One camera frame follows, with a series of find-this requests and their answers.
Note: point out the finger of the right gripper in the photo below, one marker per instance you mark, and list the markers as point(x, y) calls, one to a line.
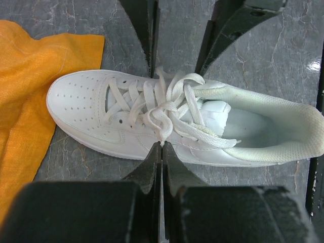
point(230, 20)
point(144, 17)

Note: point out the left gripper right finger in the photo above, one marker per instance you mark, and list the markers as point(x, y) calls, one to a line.
point(198, 212)

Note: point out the white sneaker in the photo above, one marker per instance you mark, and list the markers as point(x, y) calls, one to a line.
point(207, 122)

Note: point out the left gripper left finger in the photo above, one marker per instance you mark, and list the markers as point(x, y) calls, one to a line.
point(119, 211)

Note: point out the orange Mickey Mouse pillow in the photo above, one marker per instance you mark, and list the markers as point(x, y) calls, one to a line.
point(28, 67)

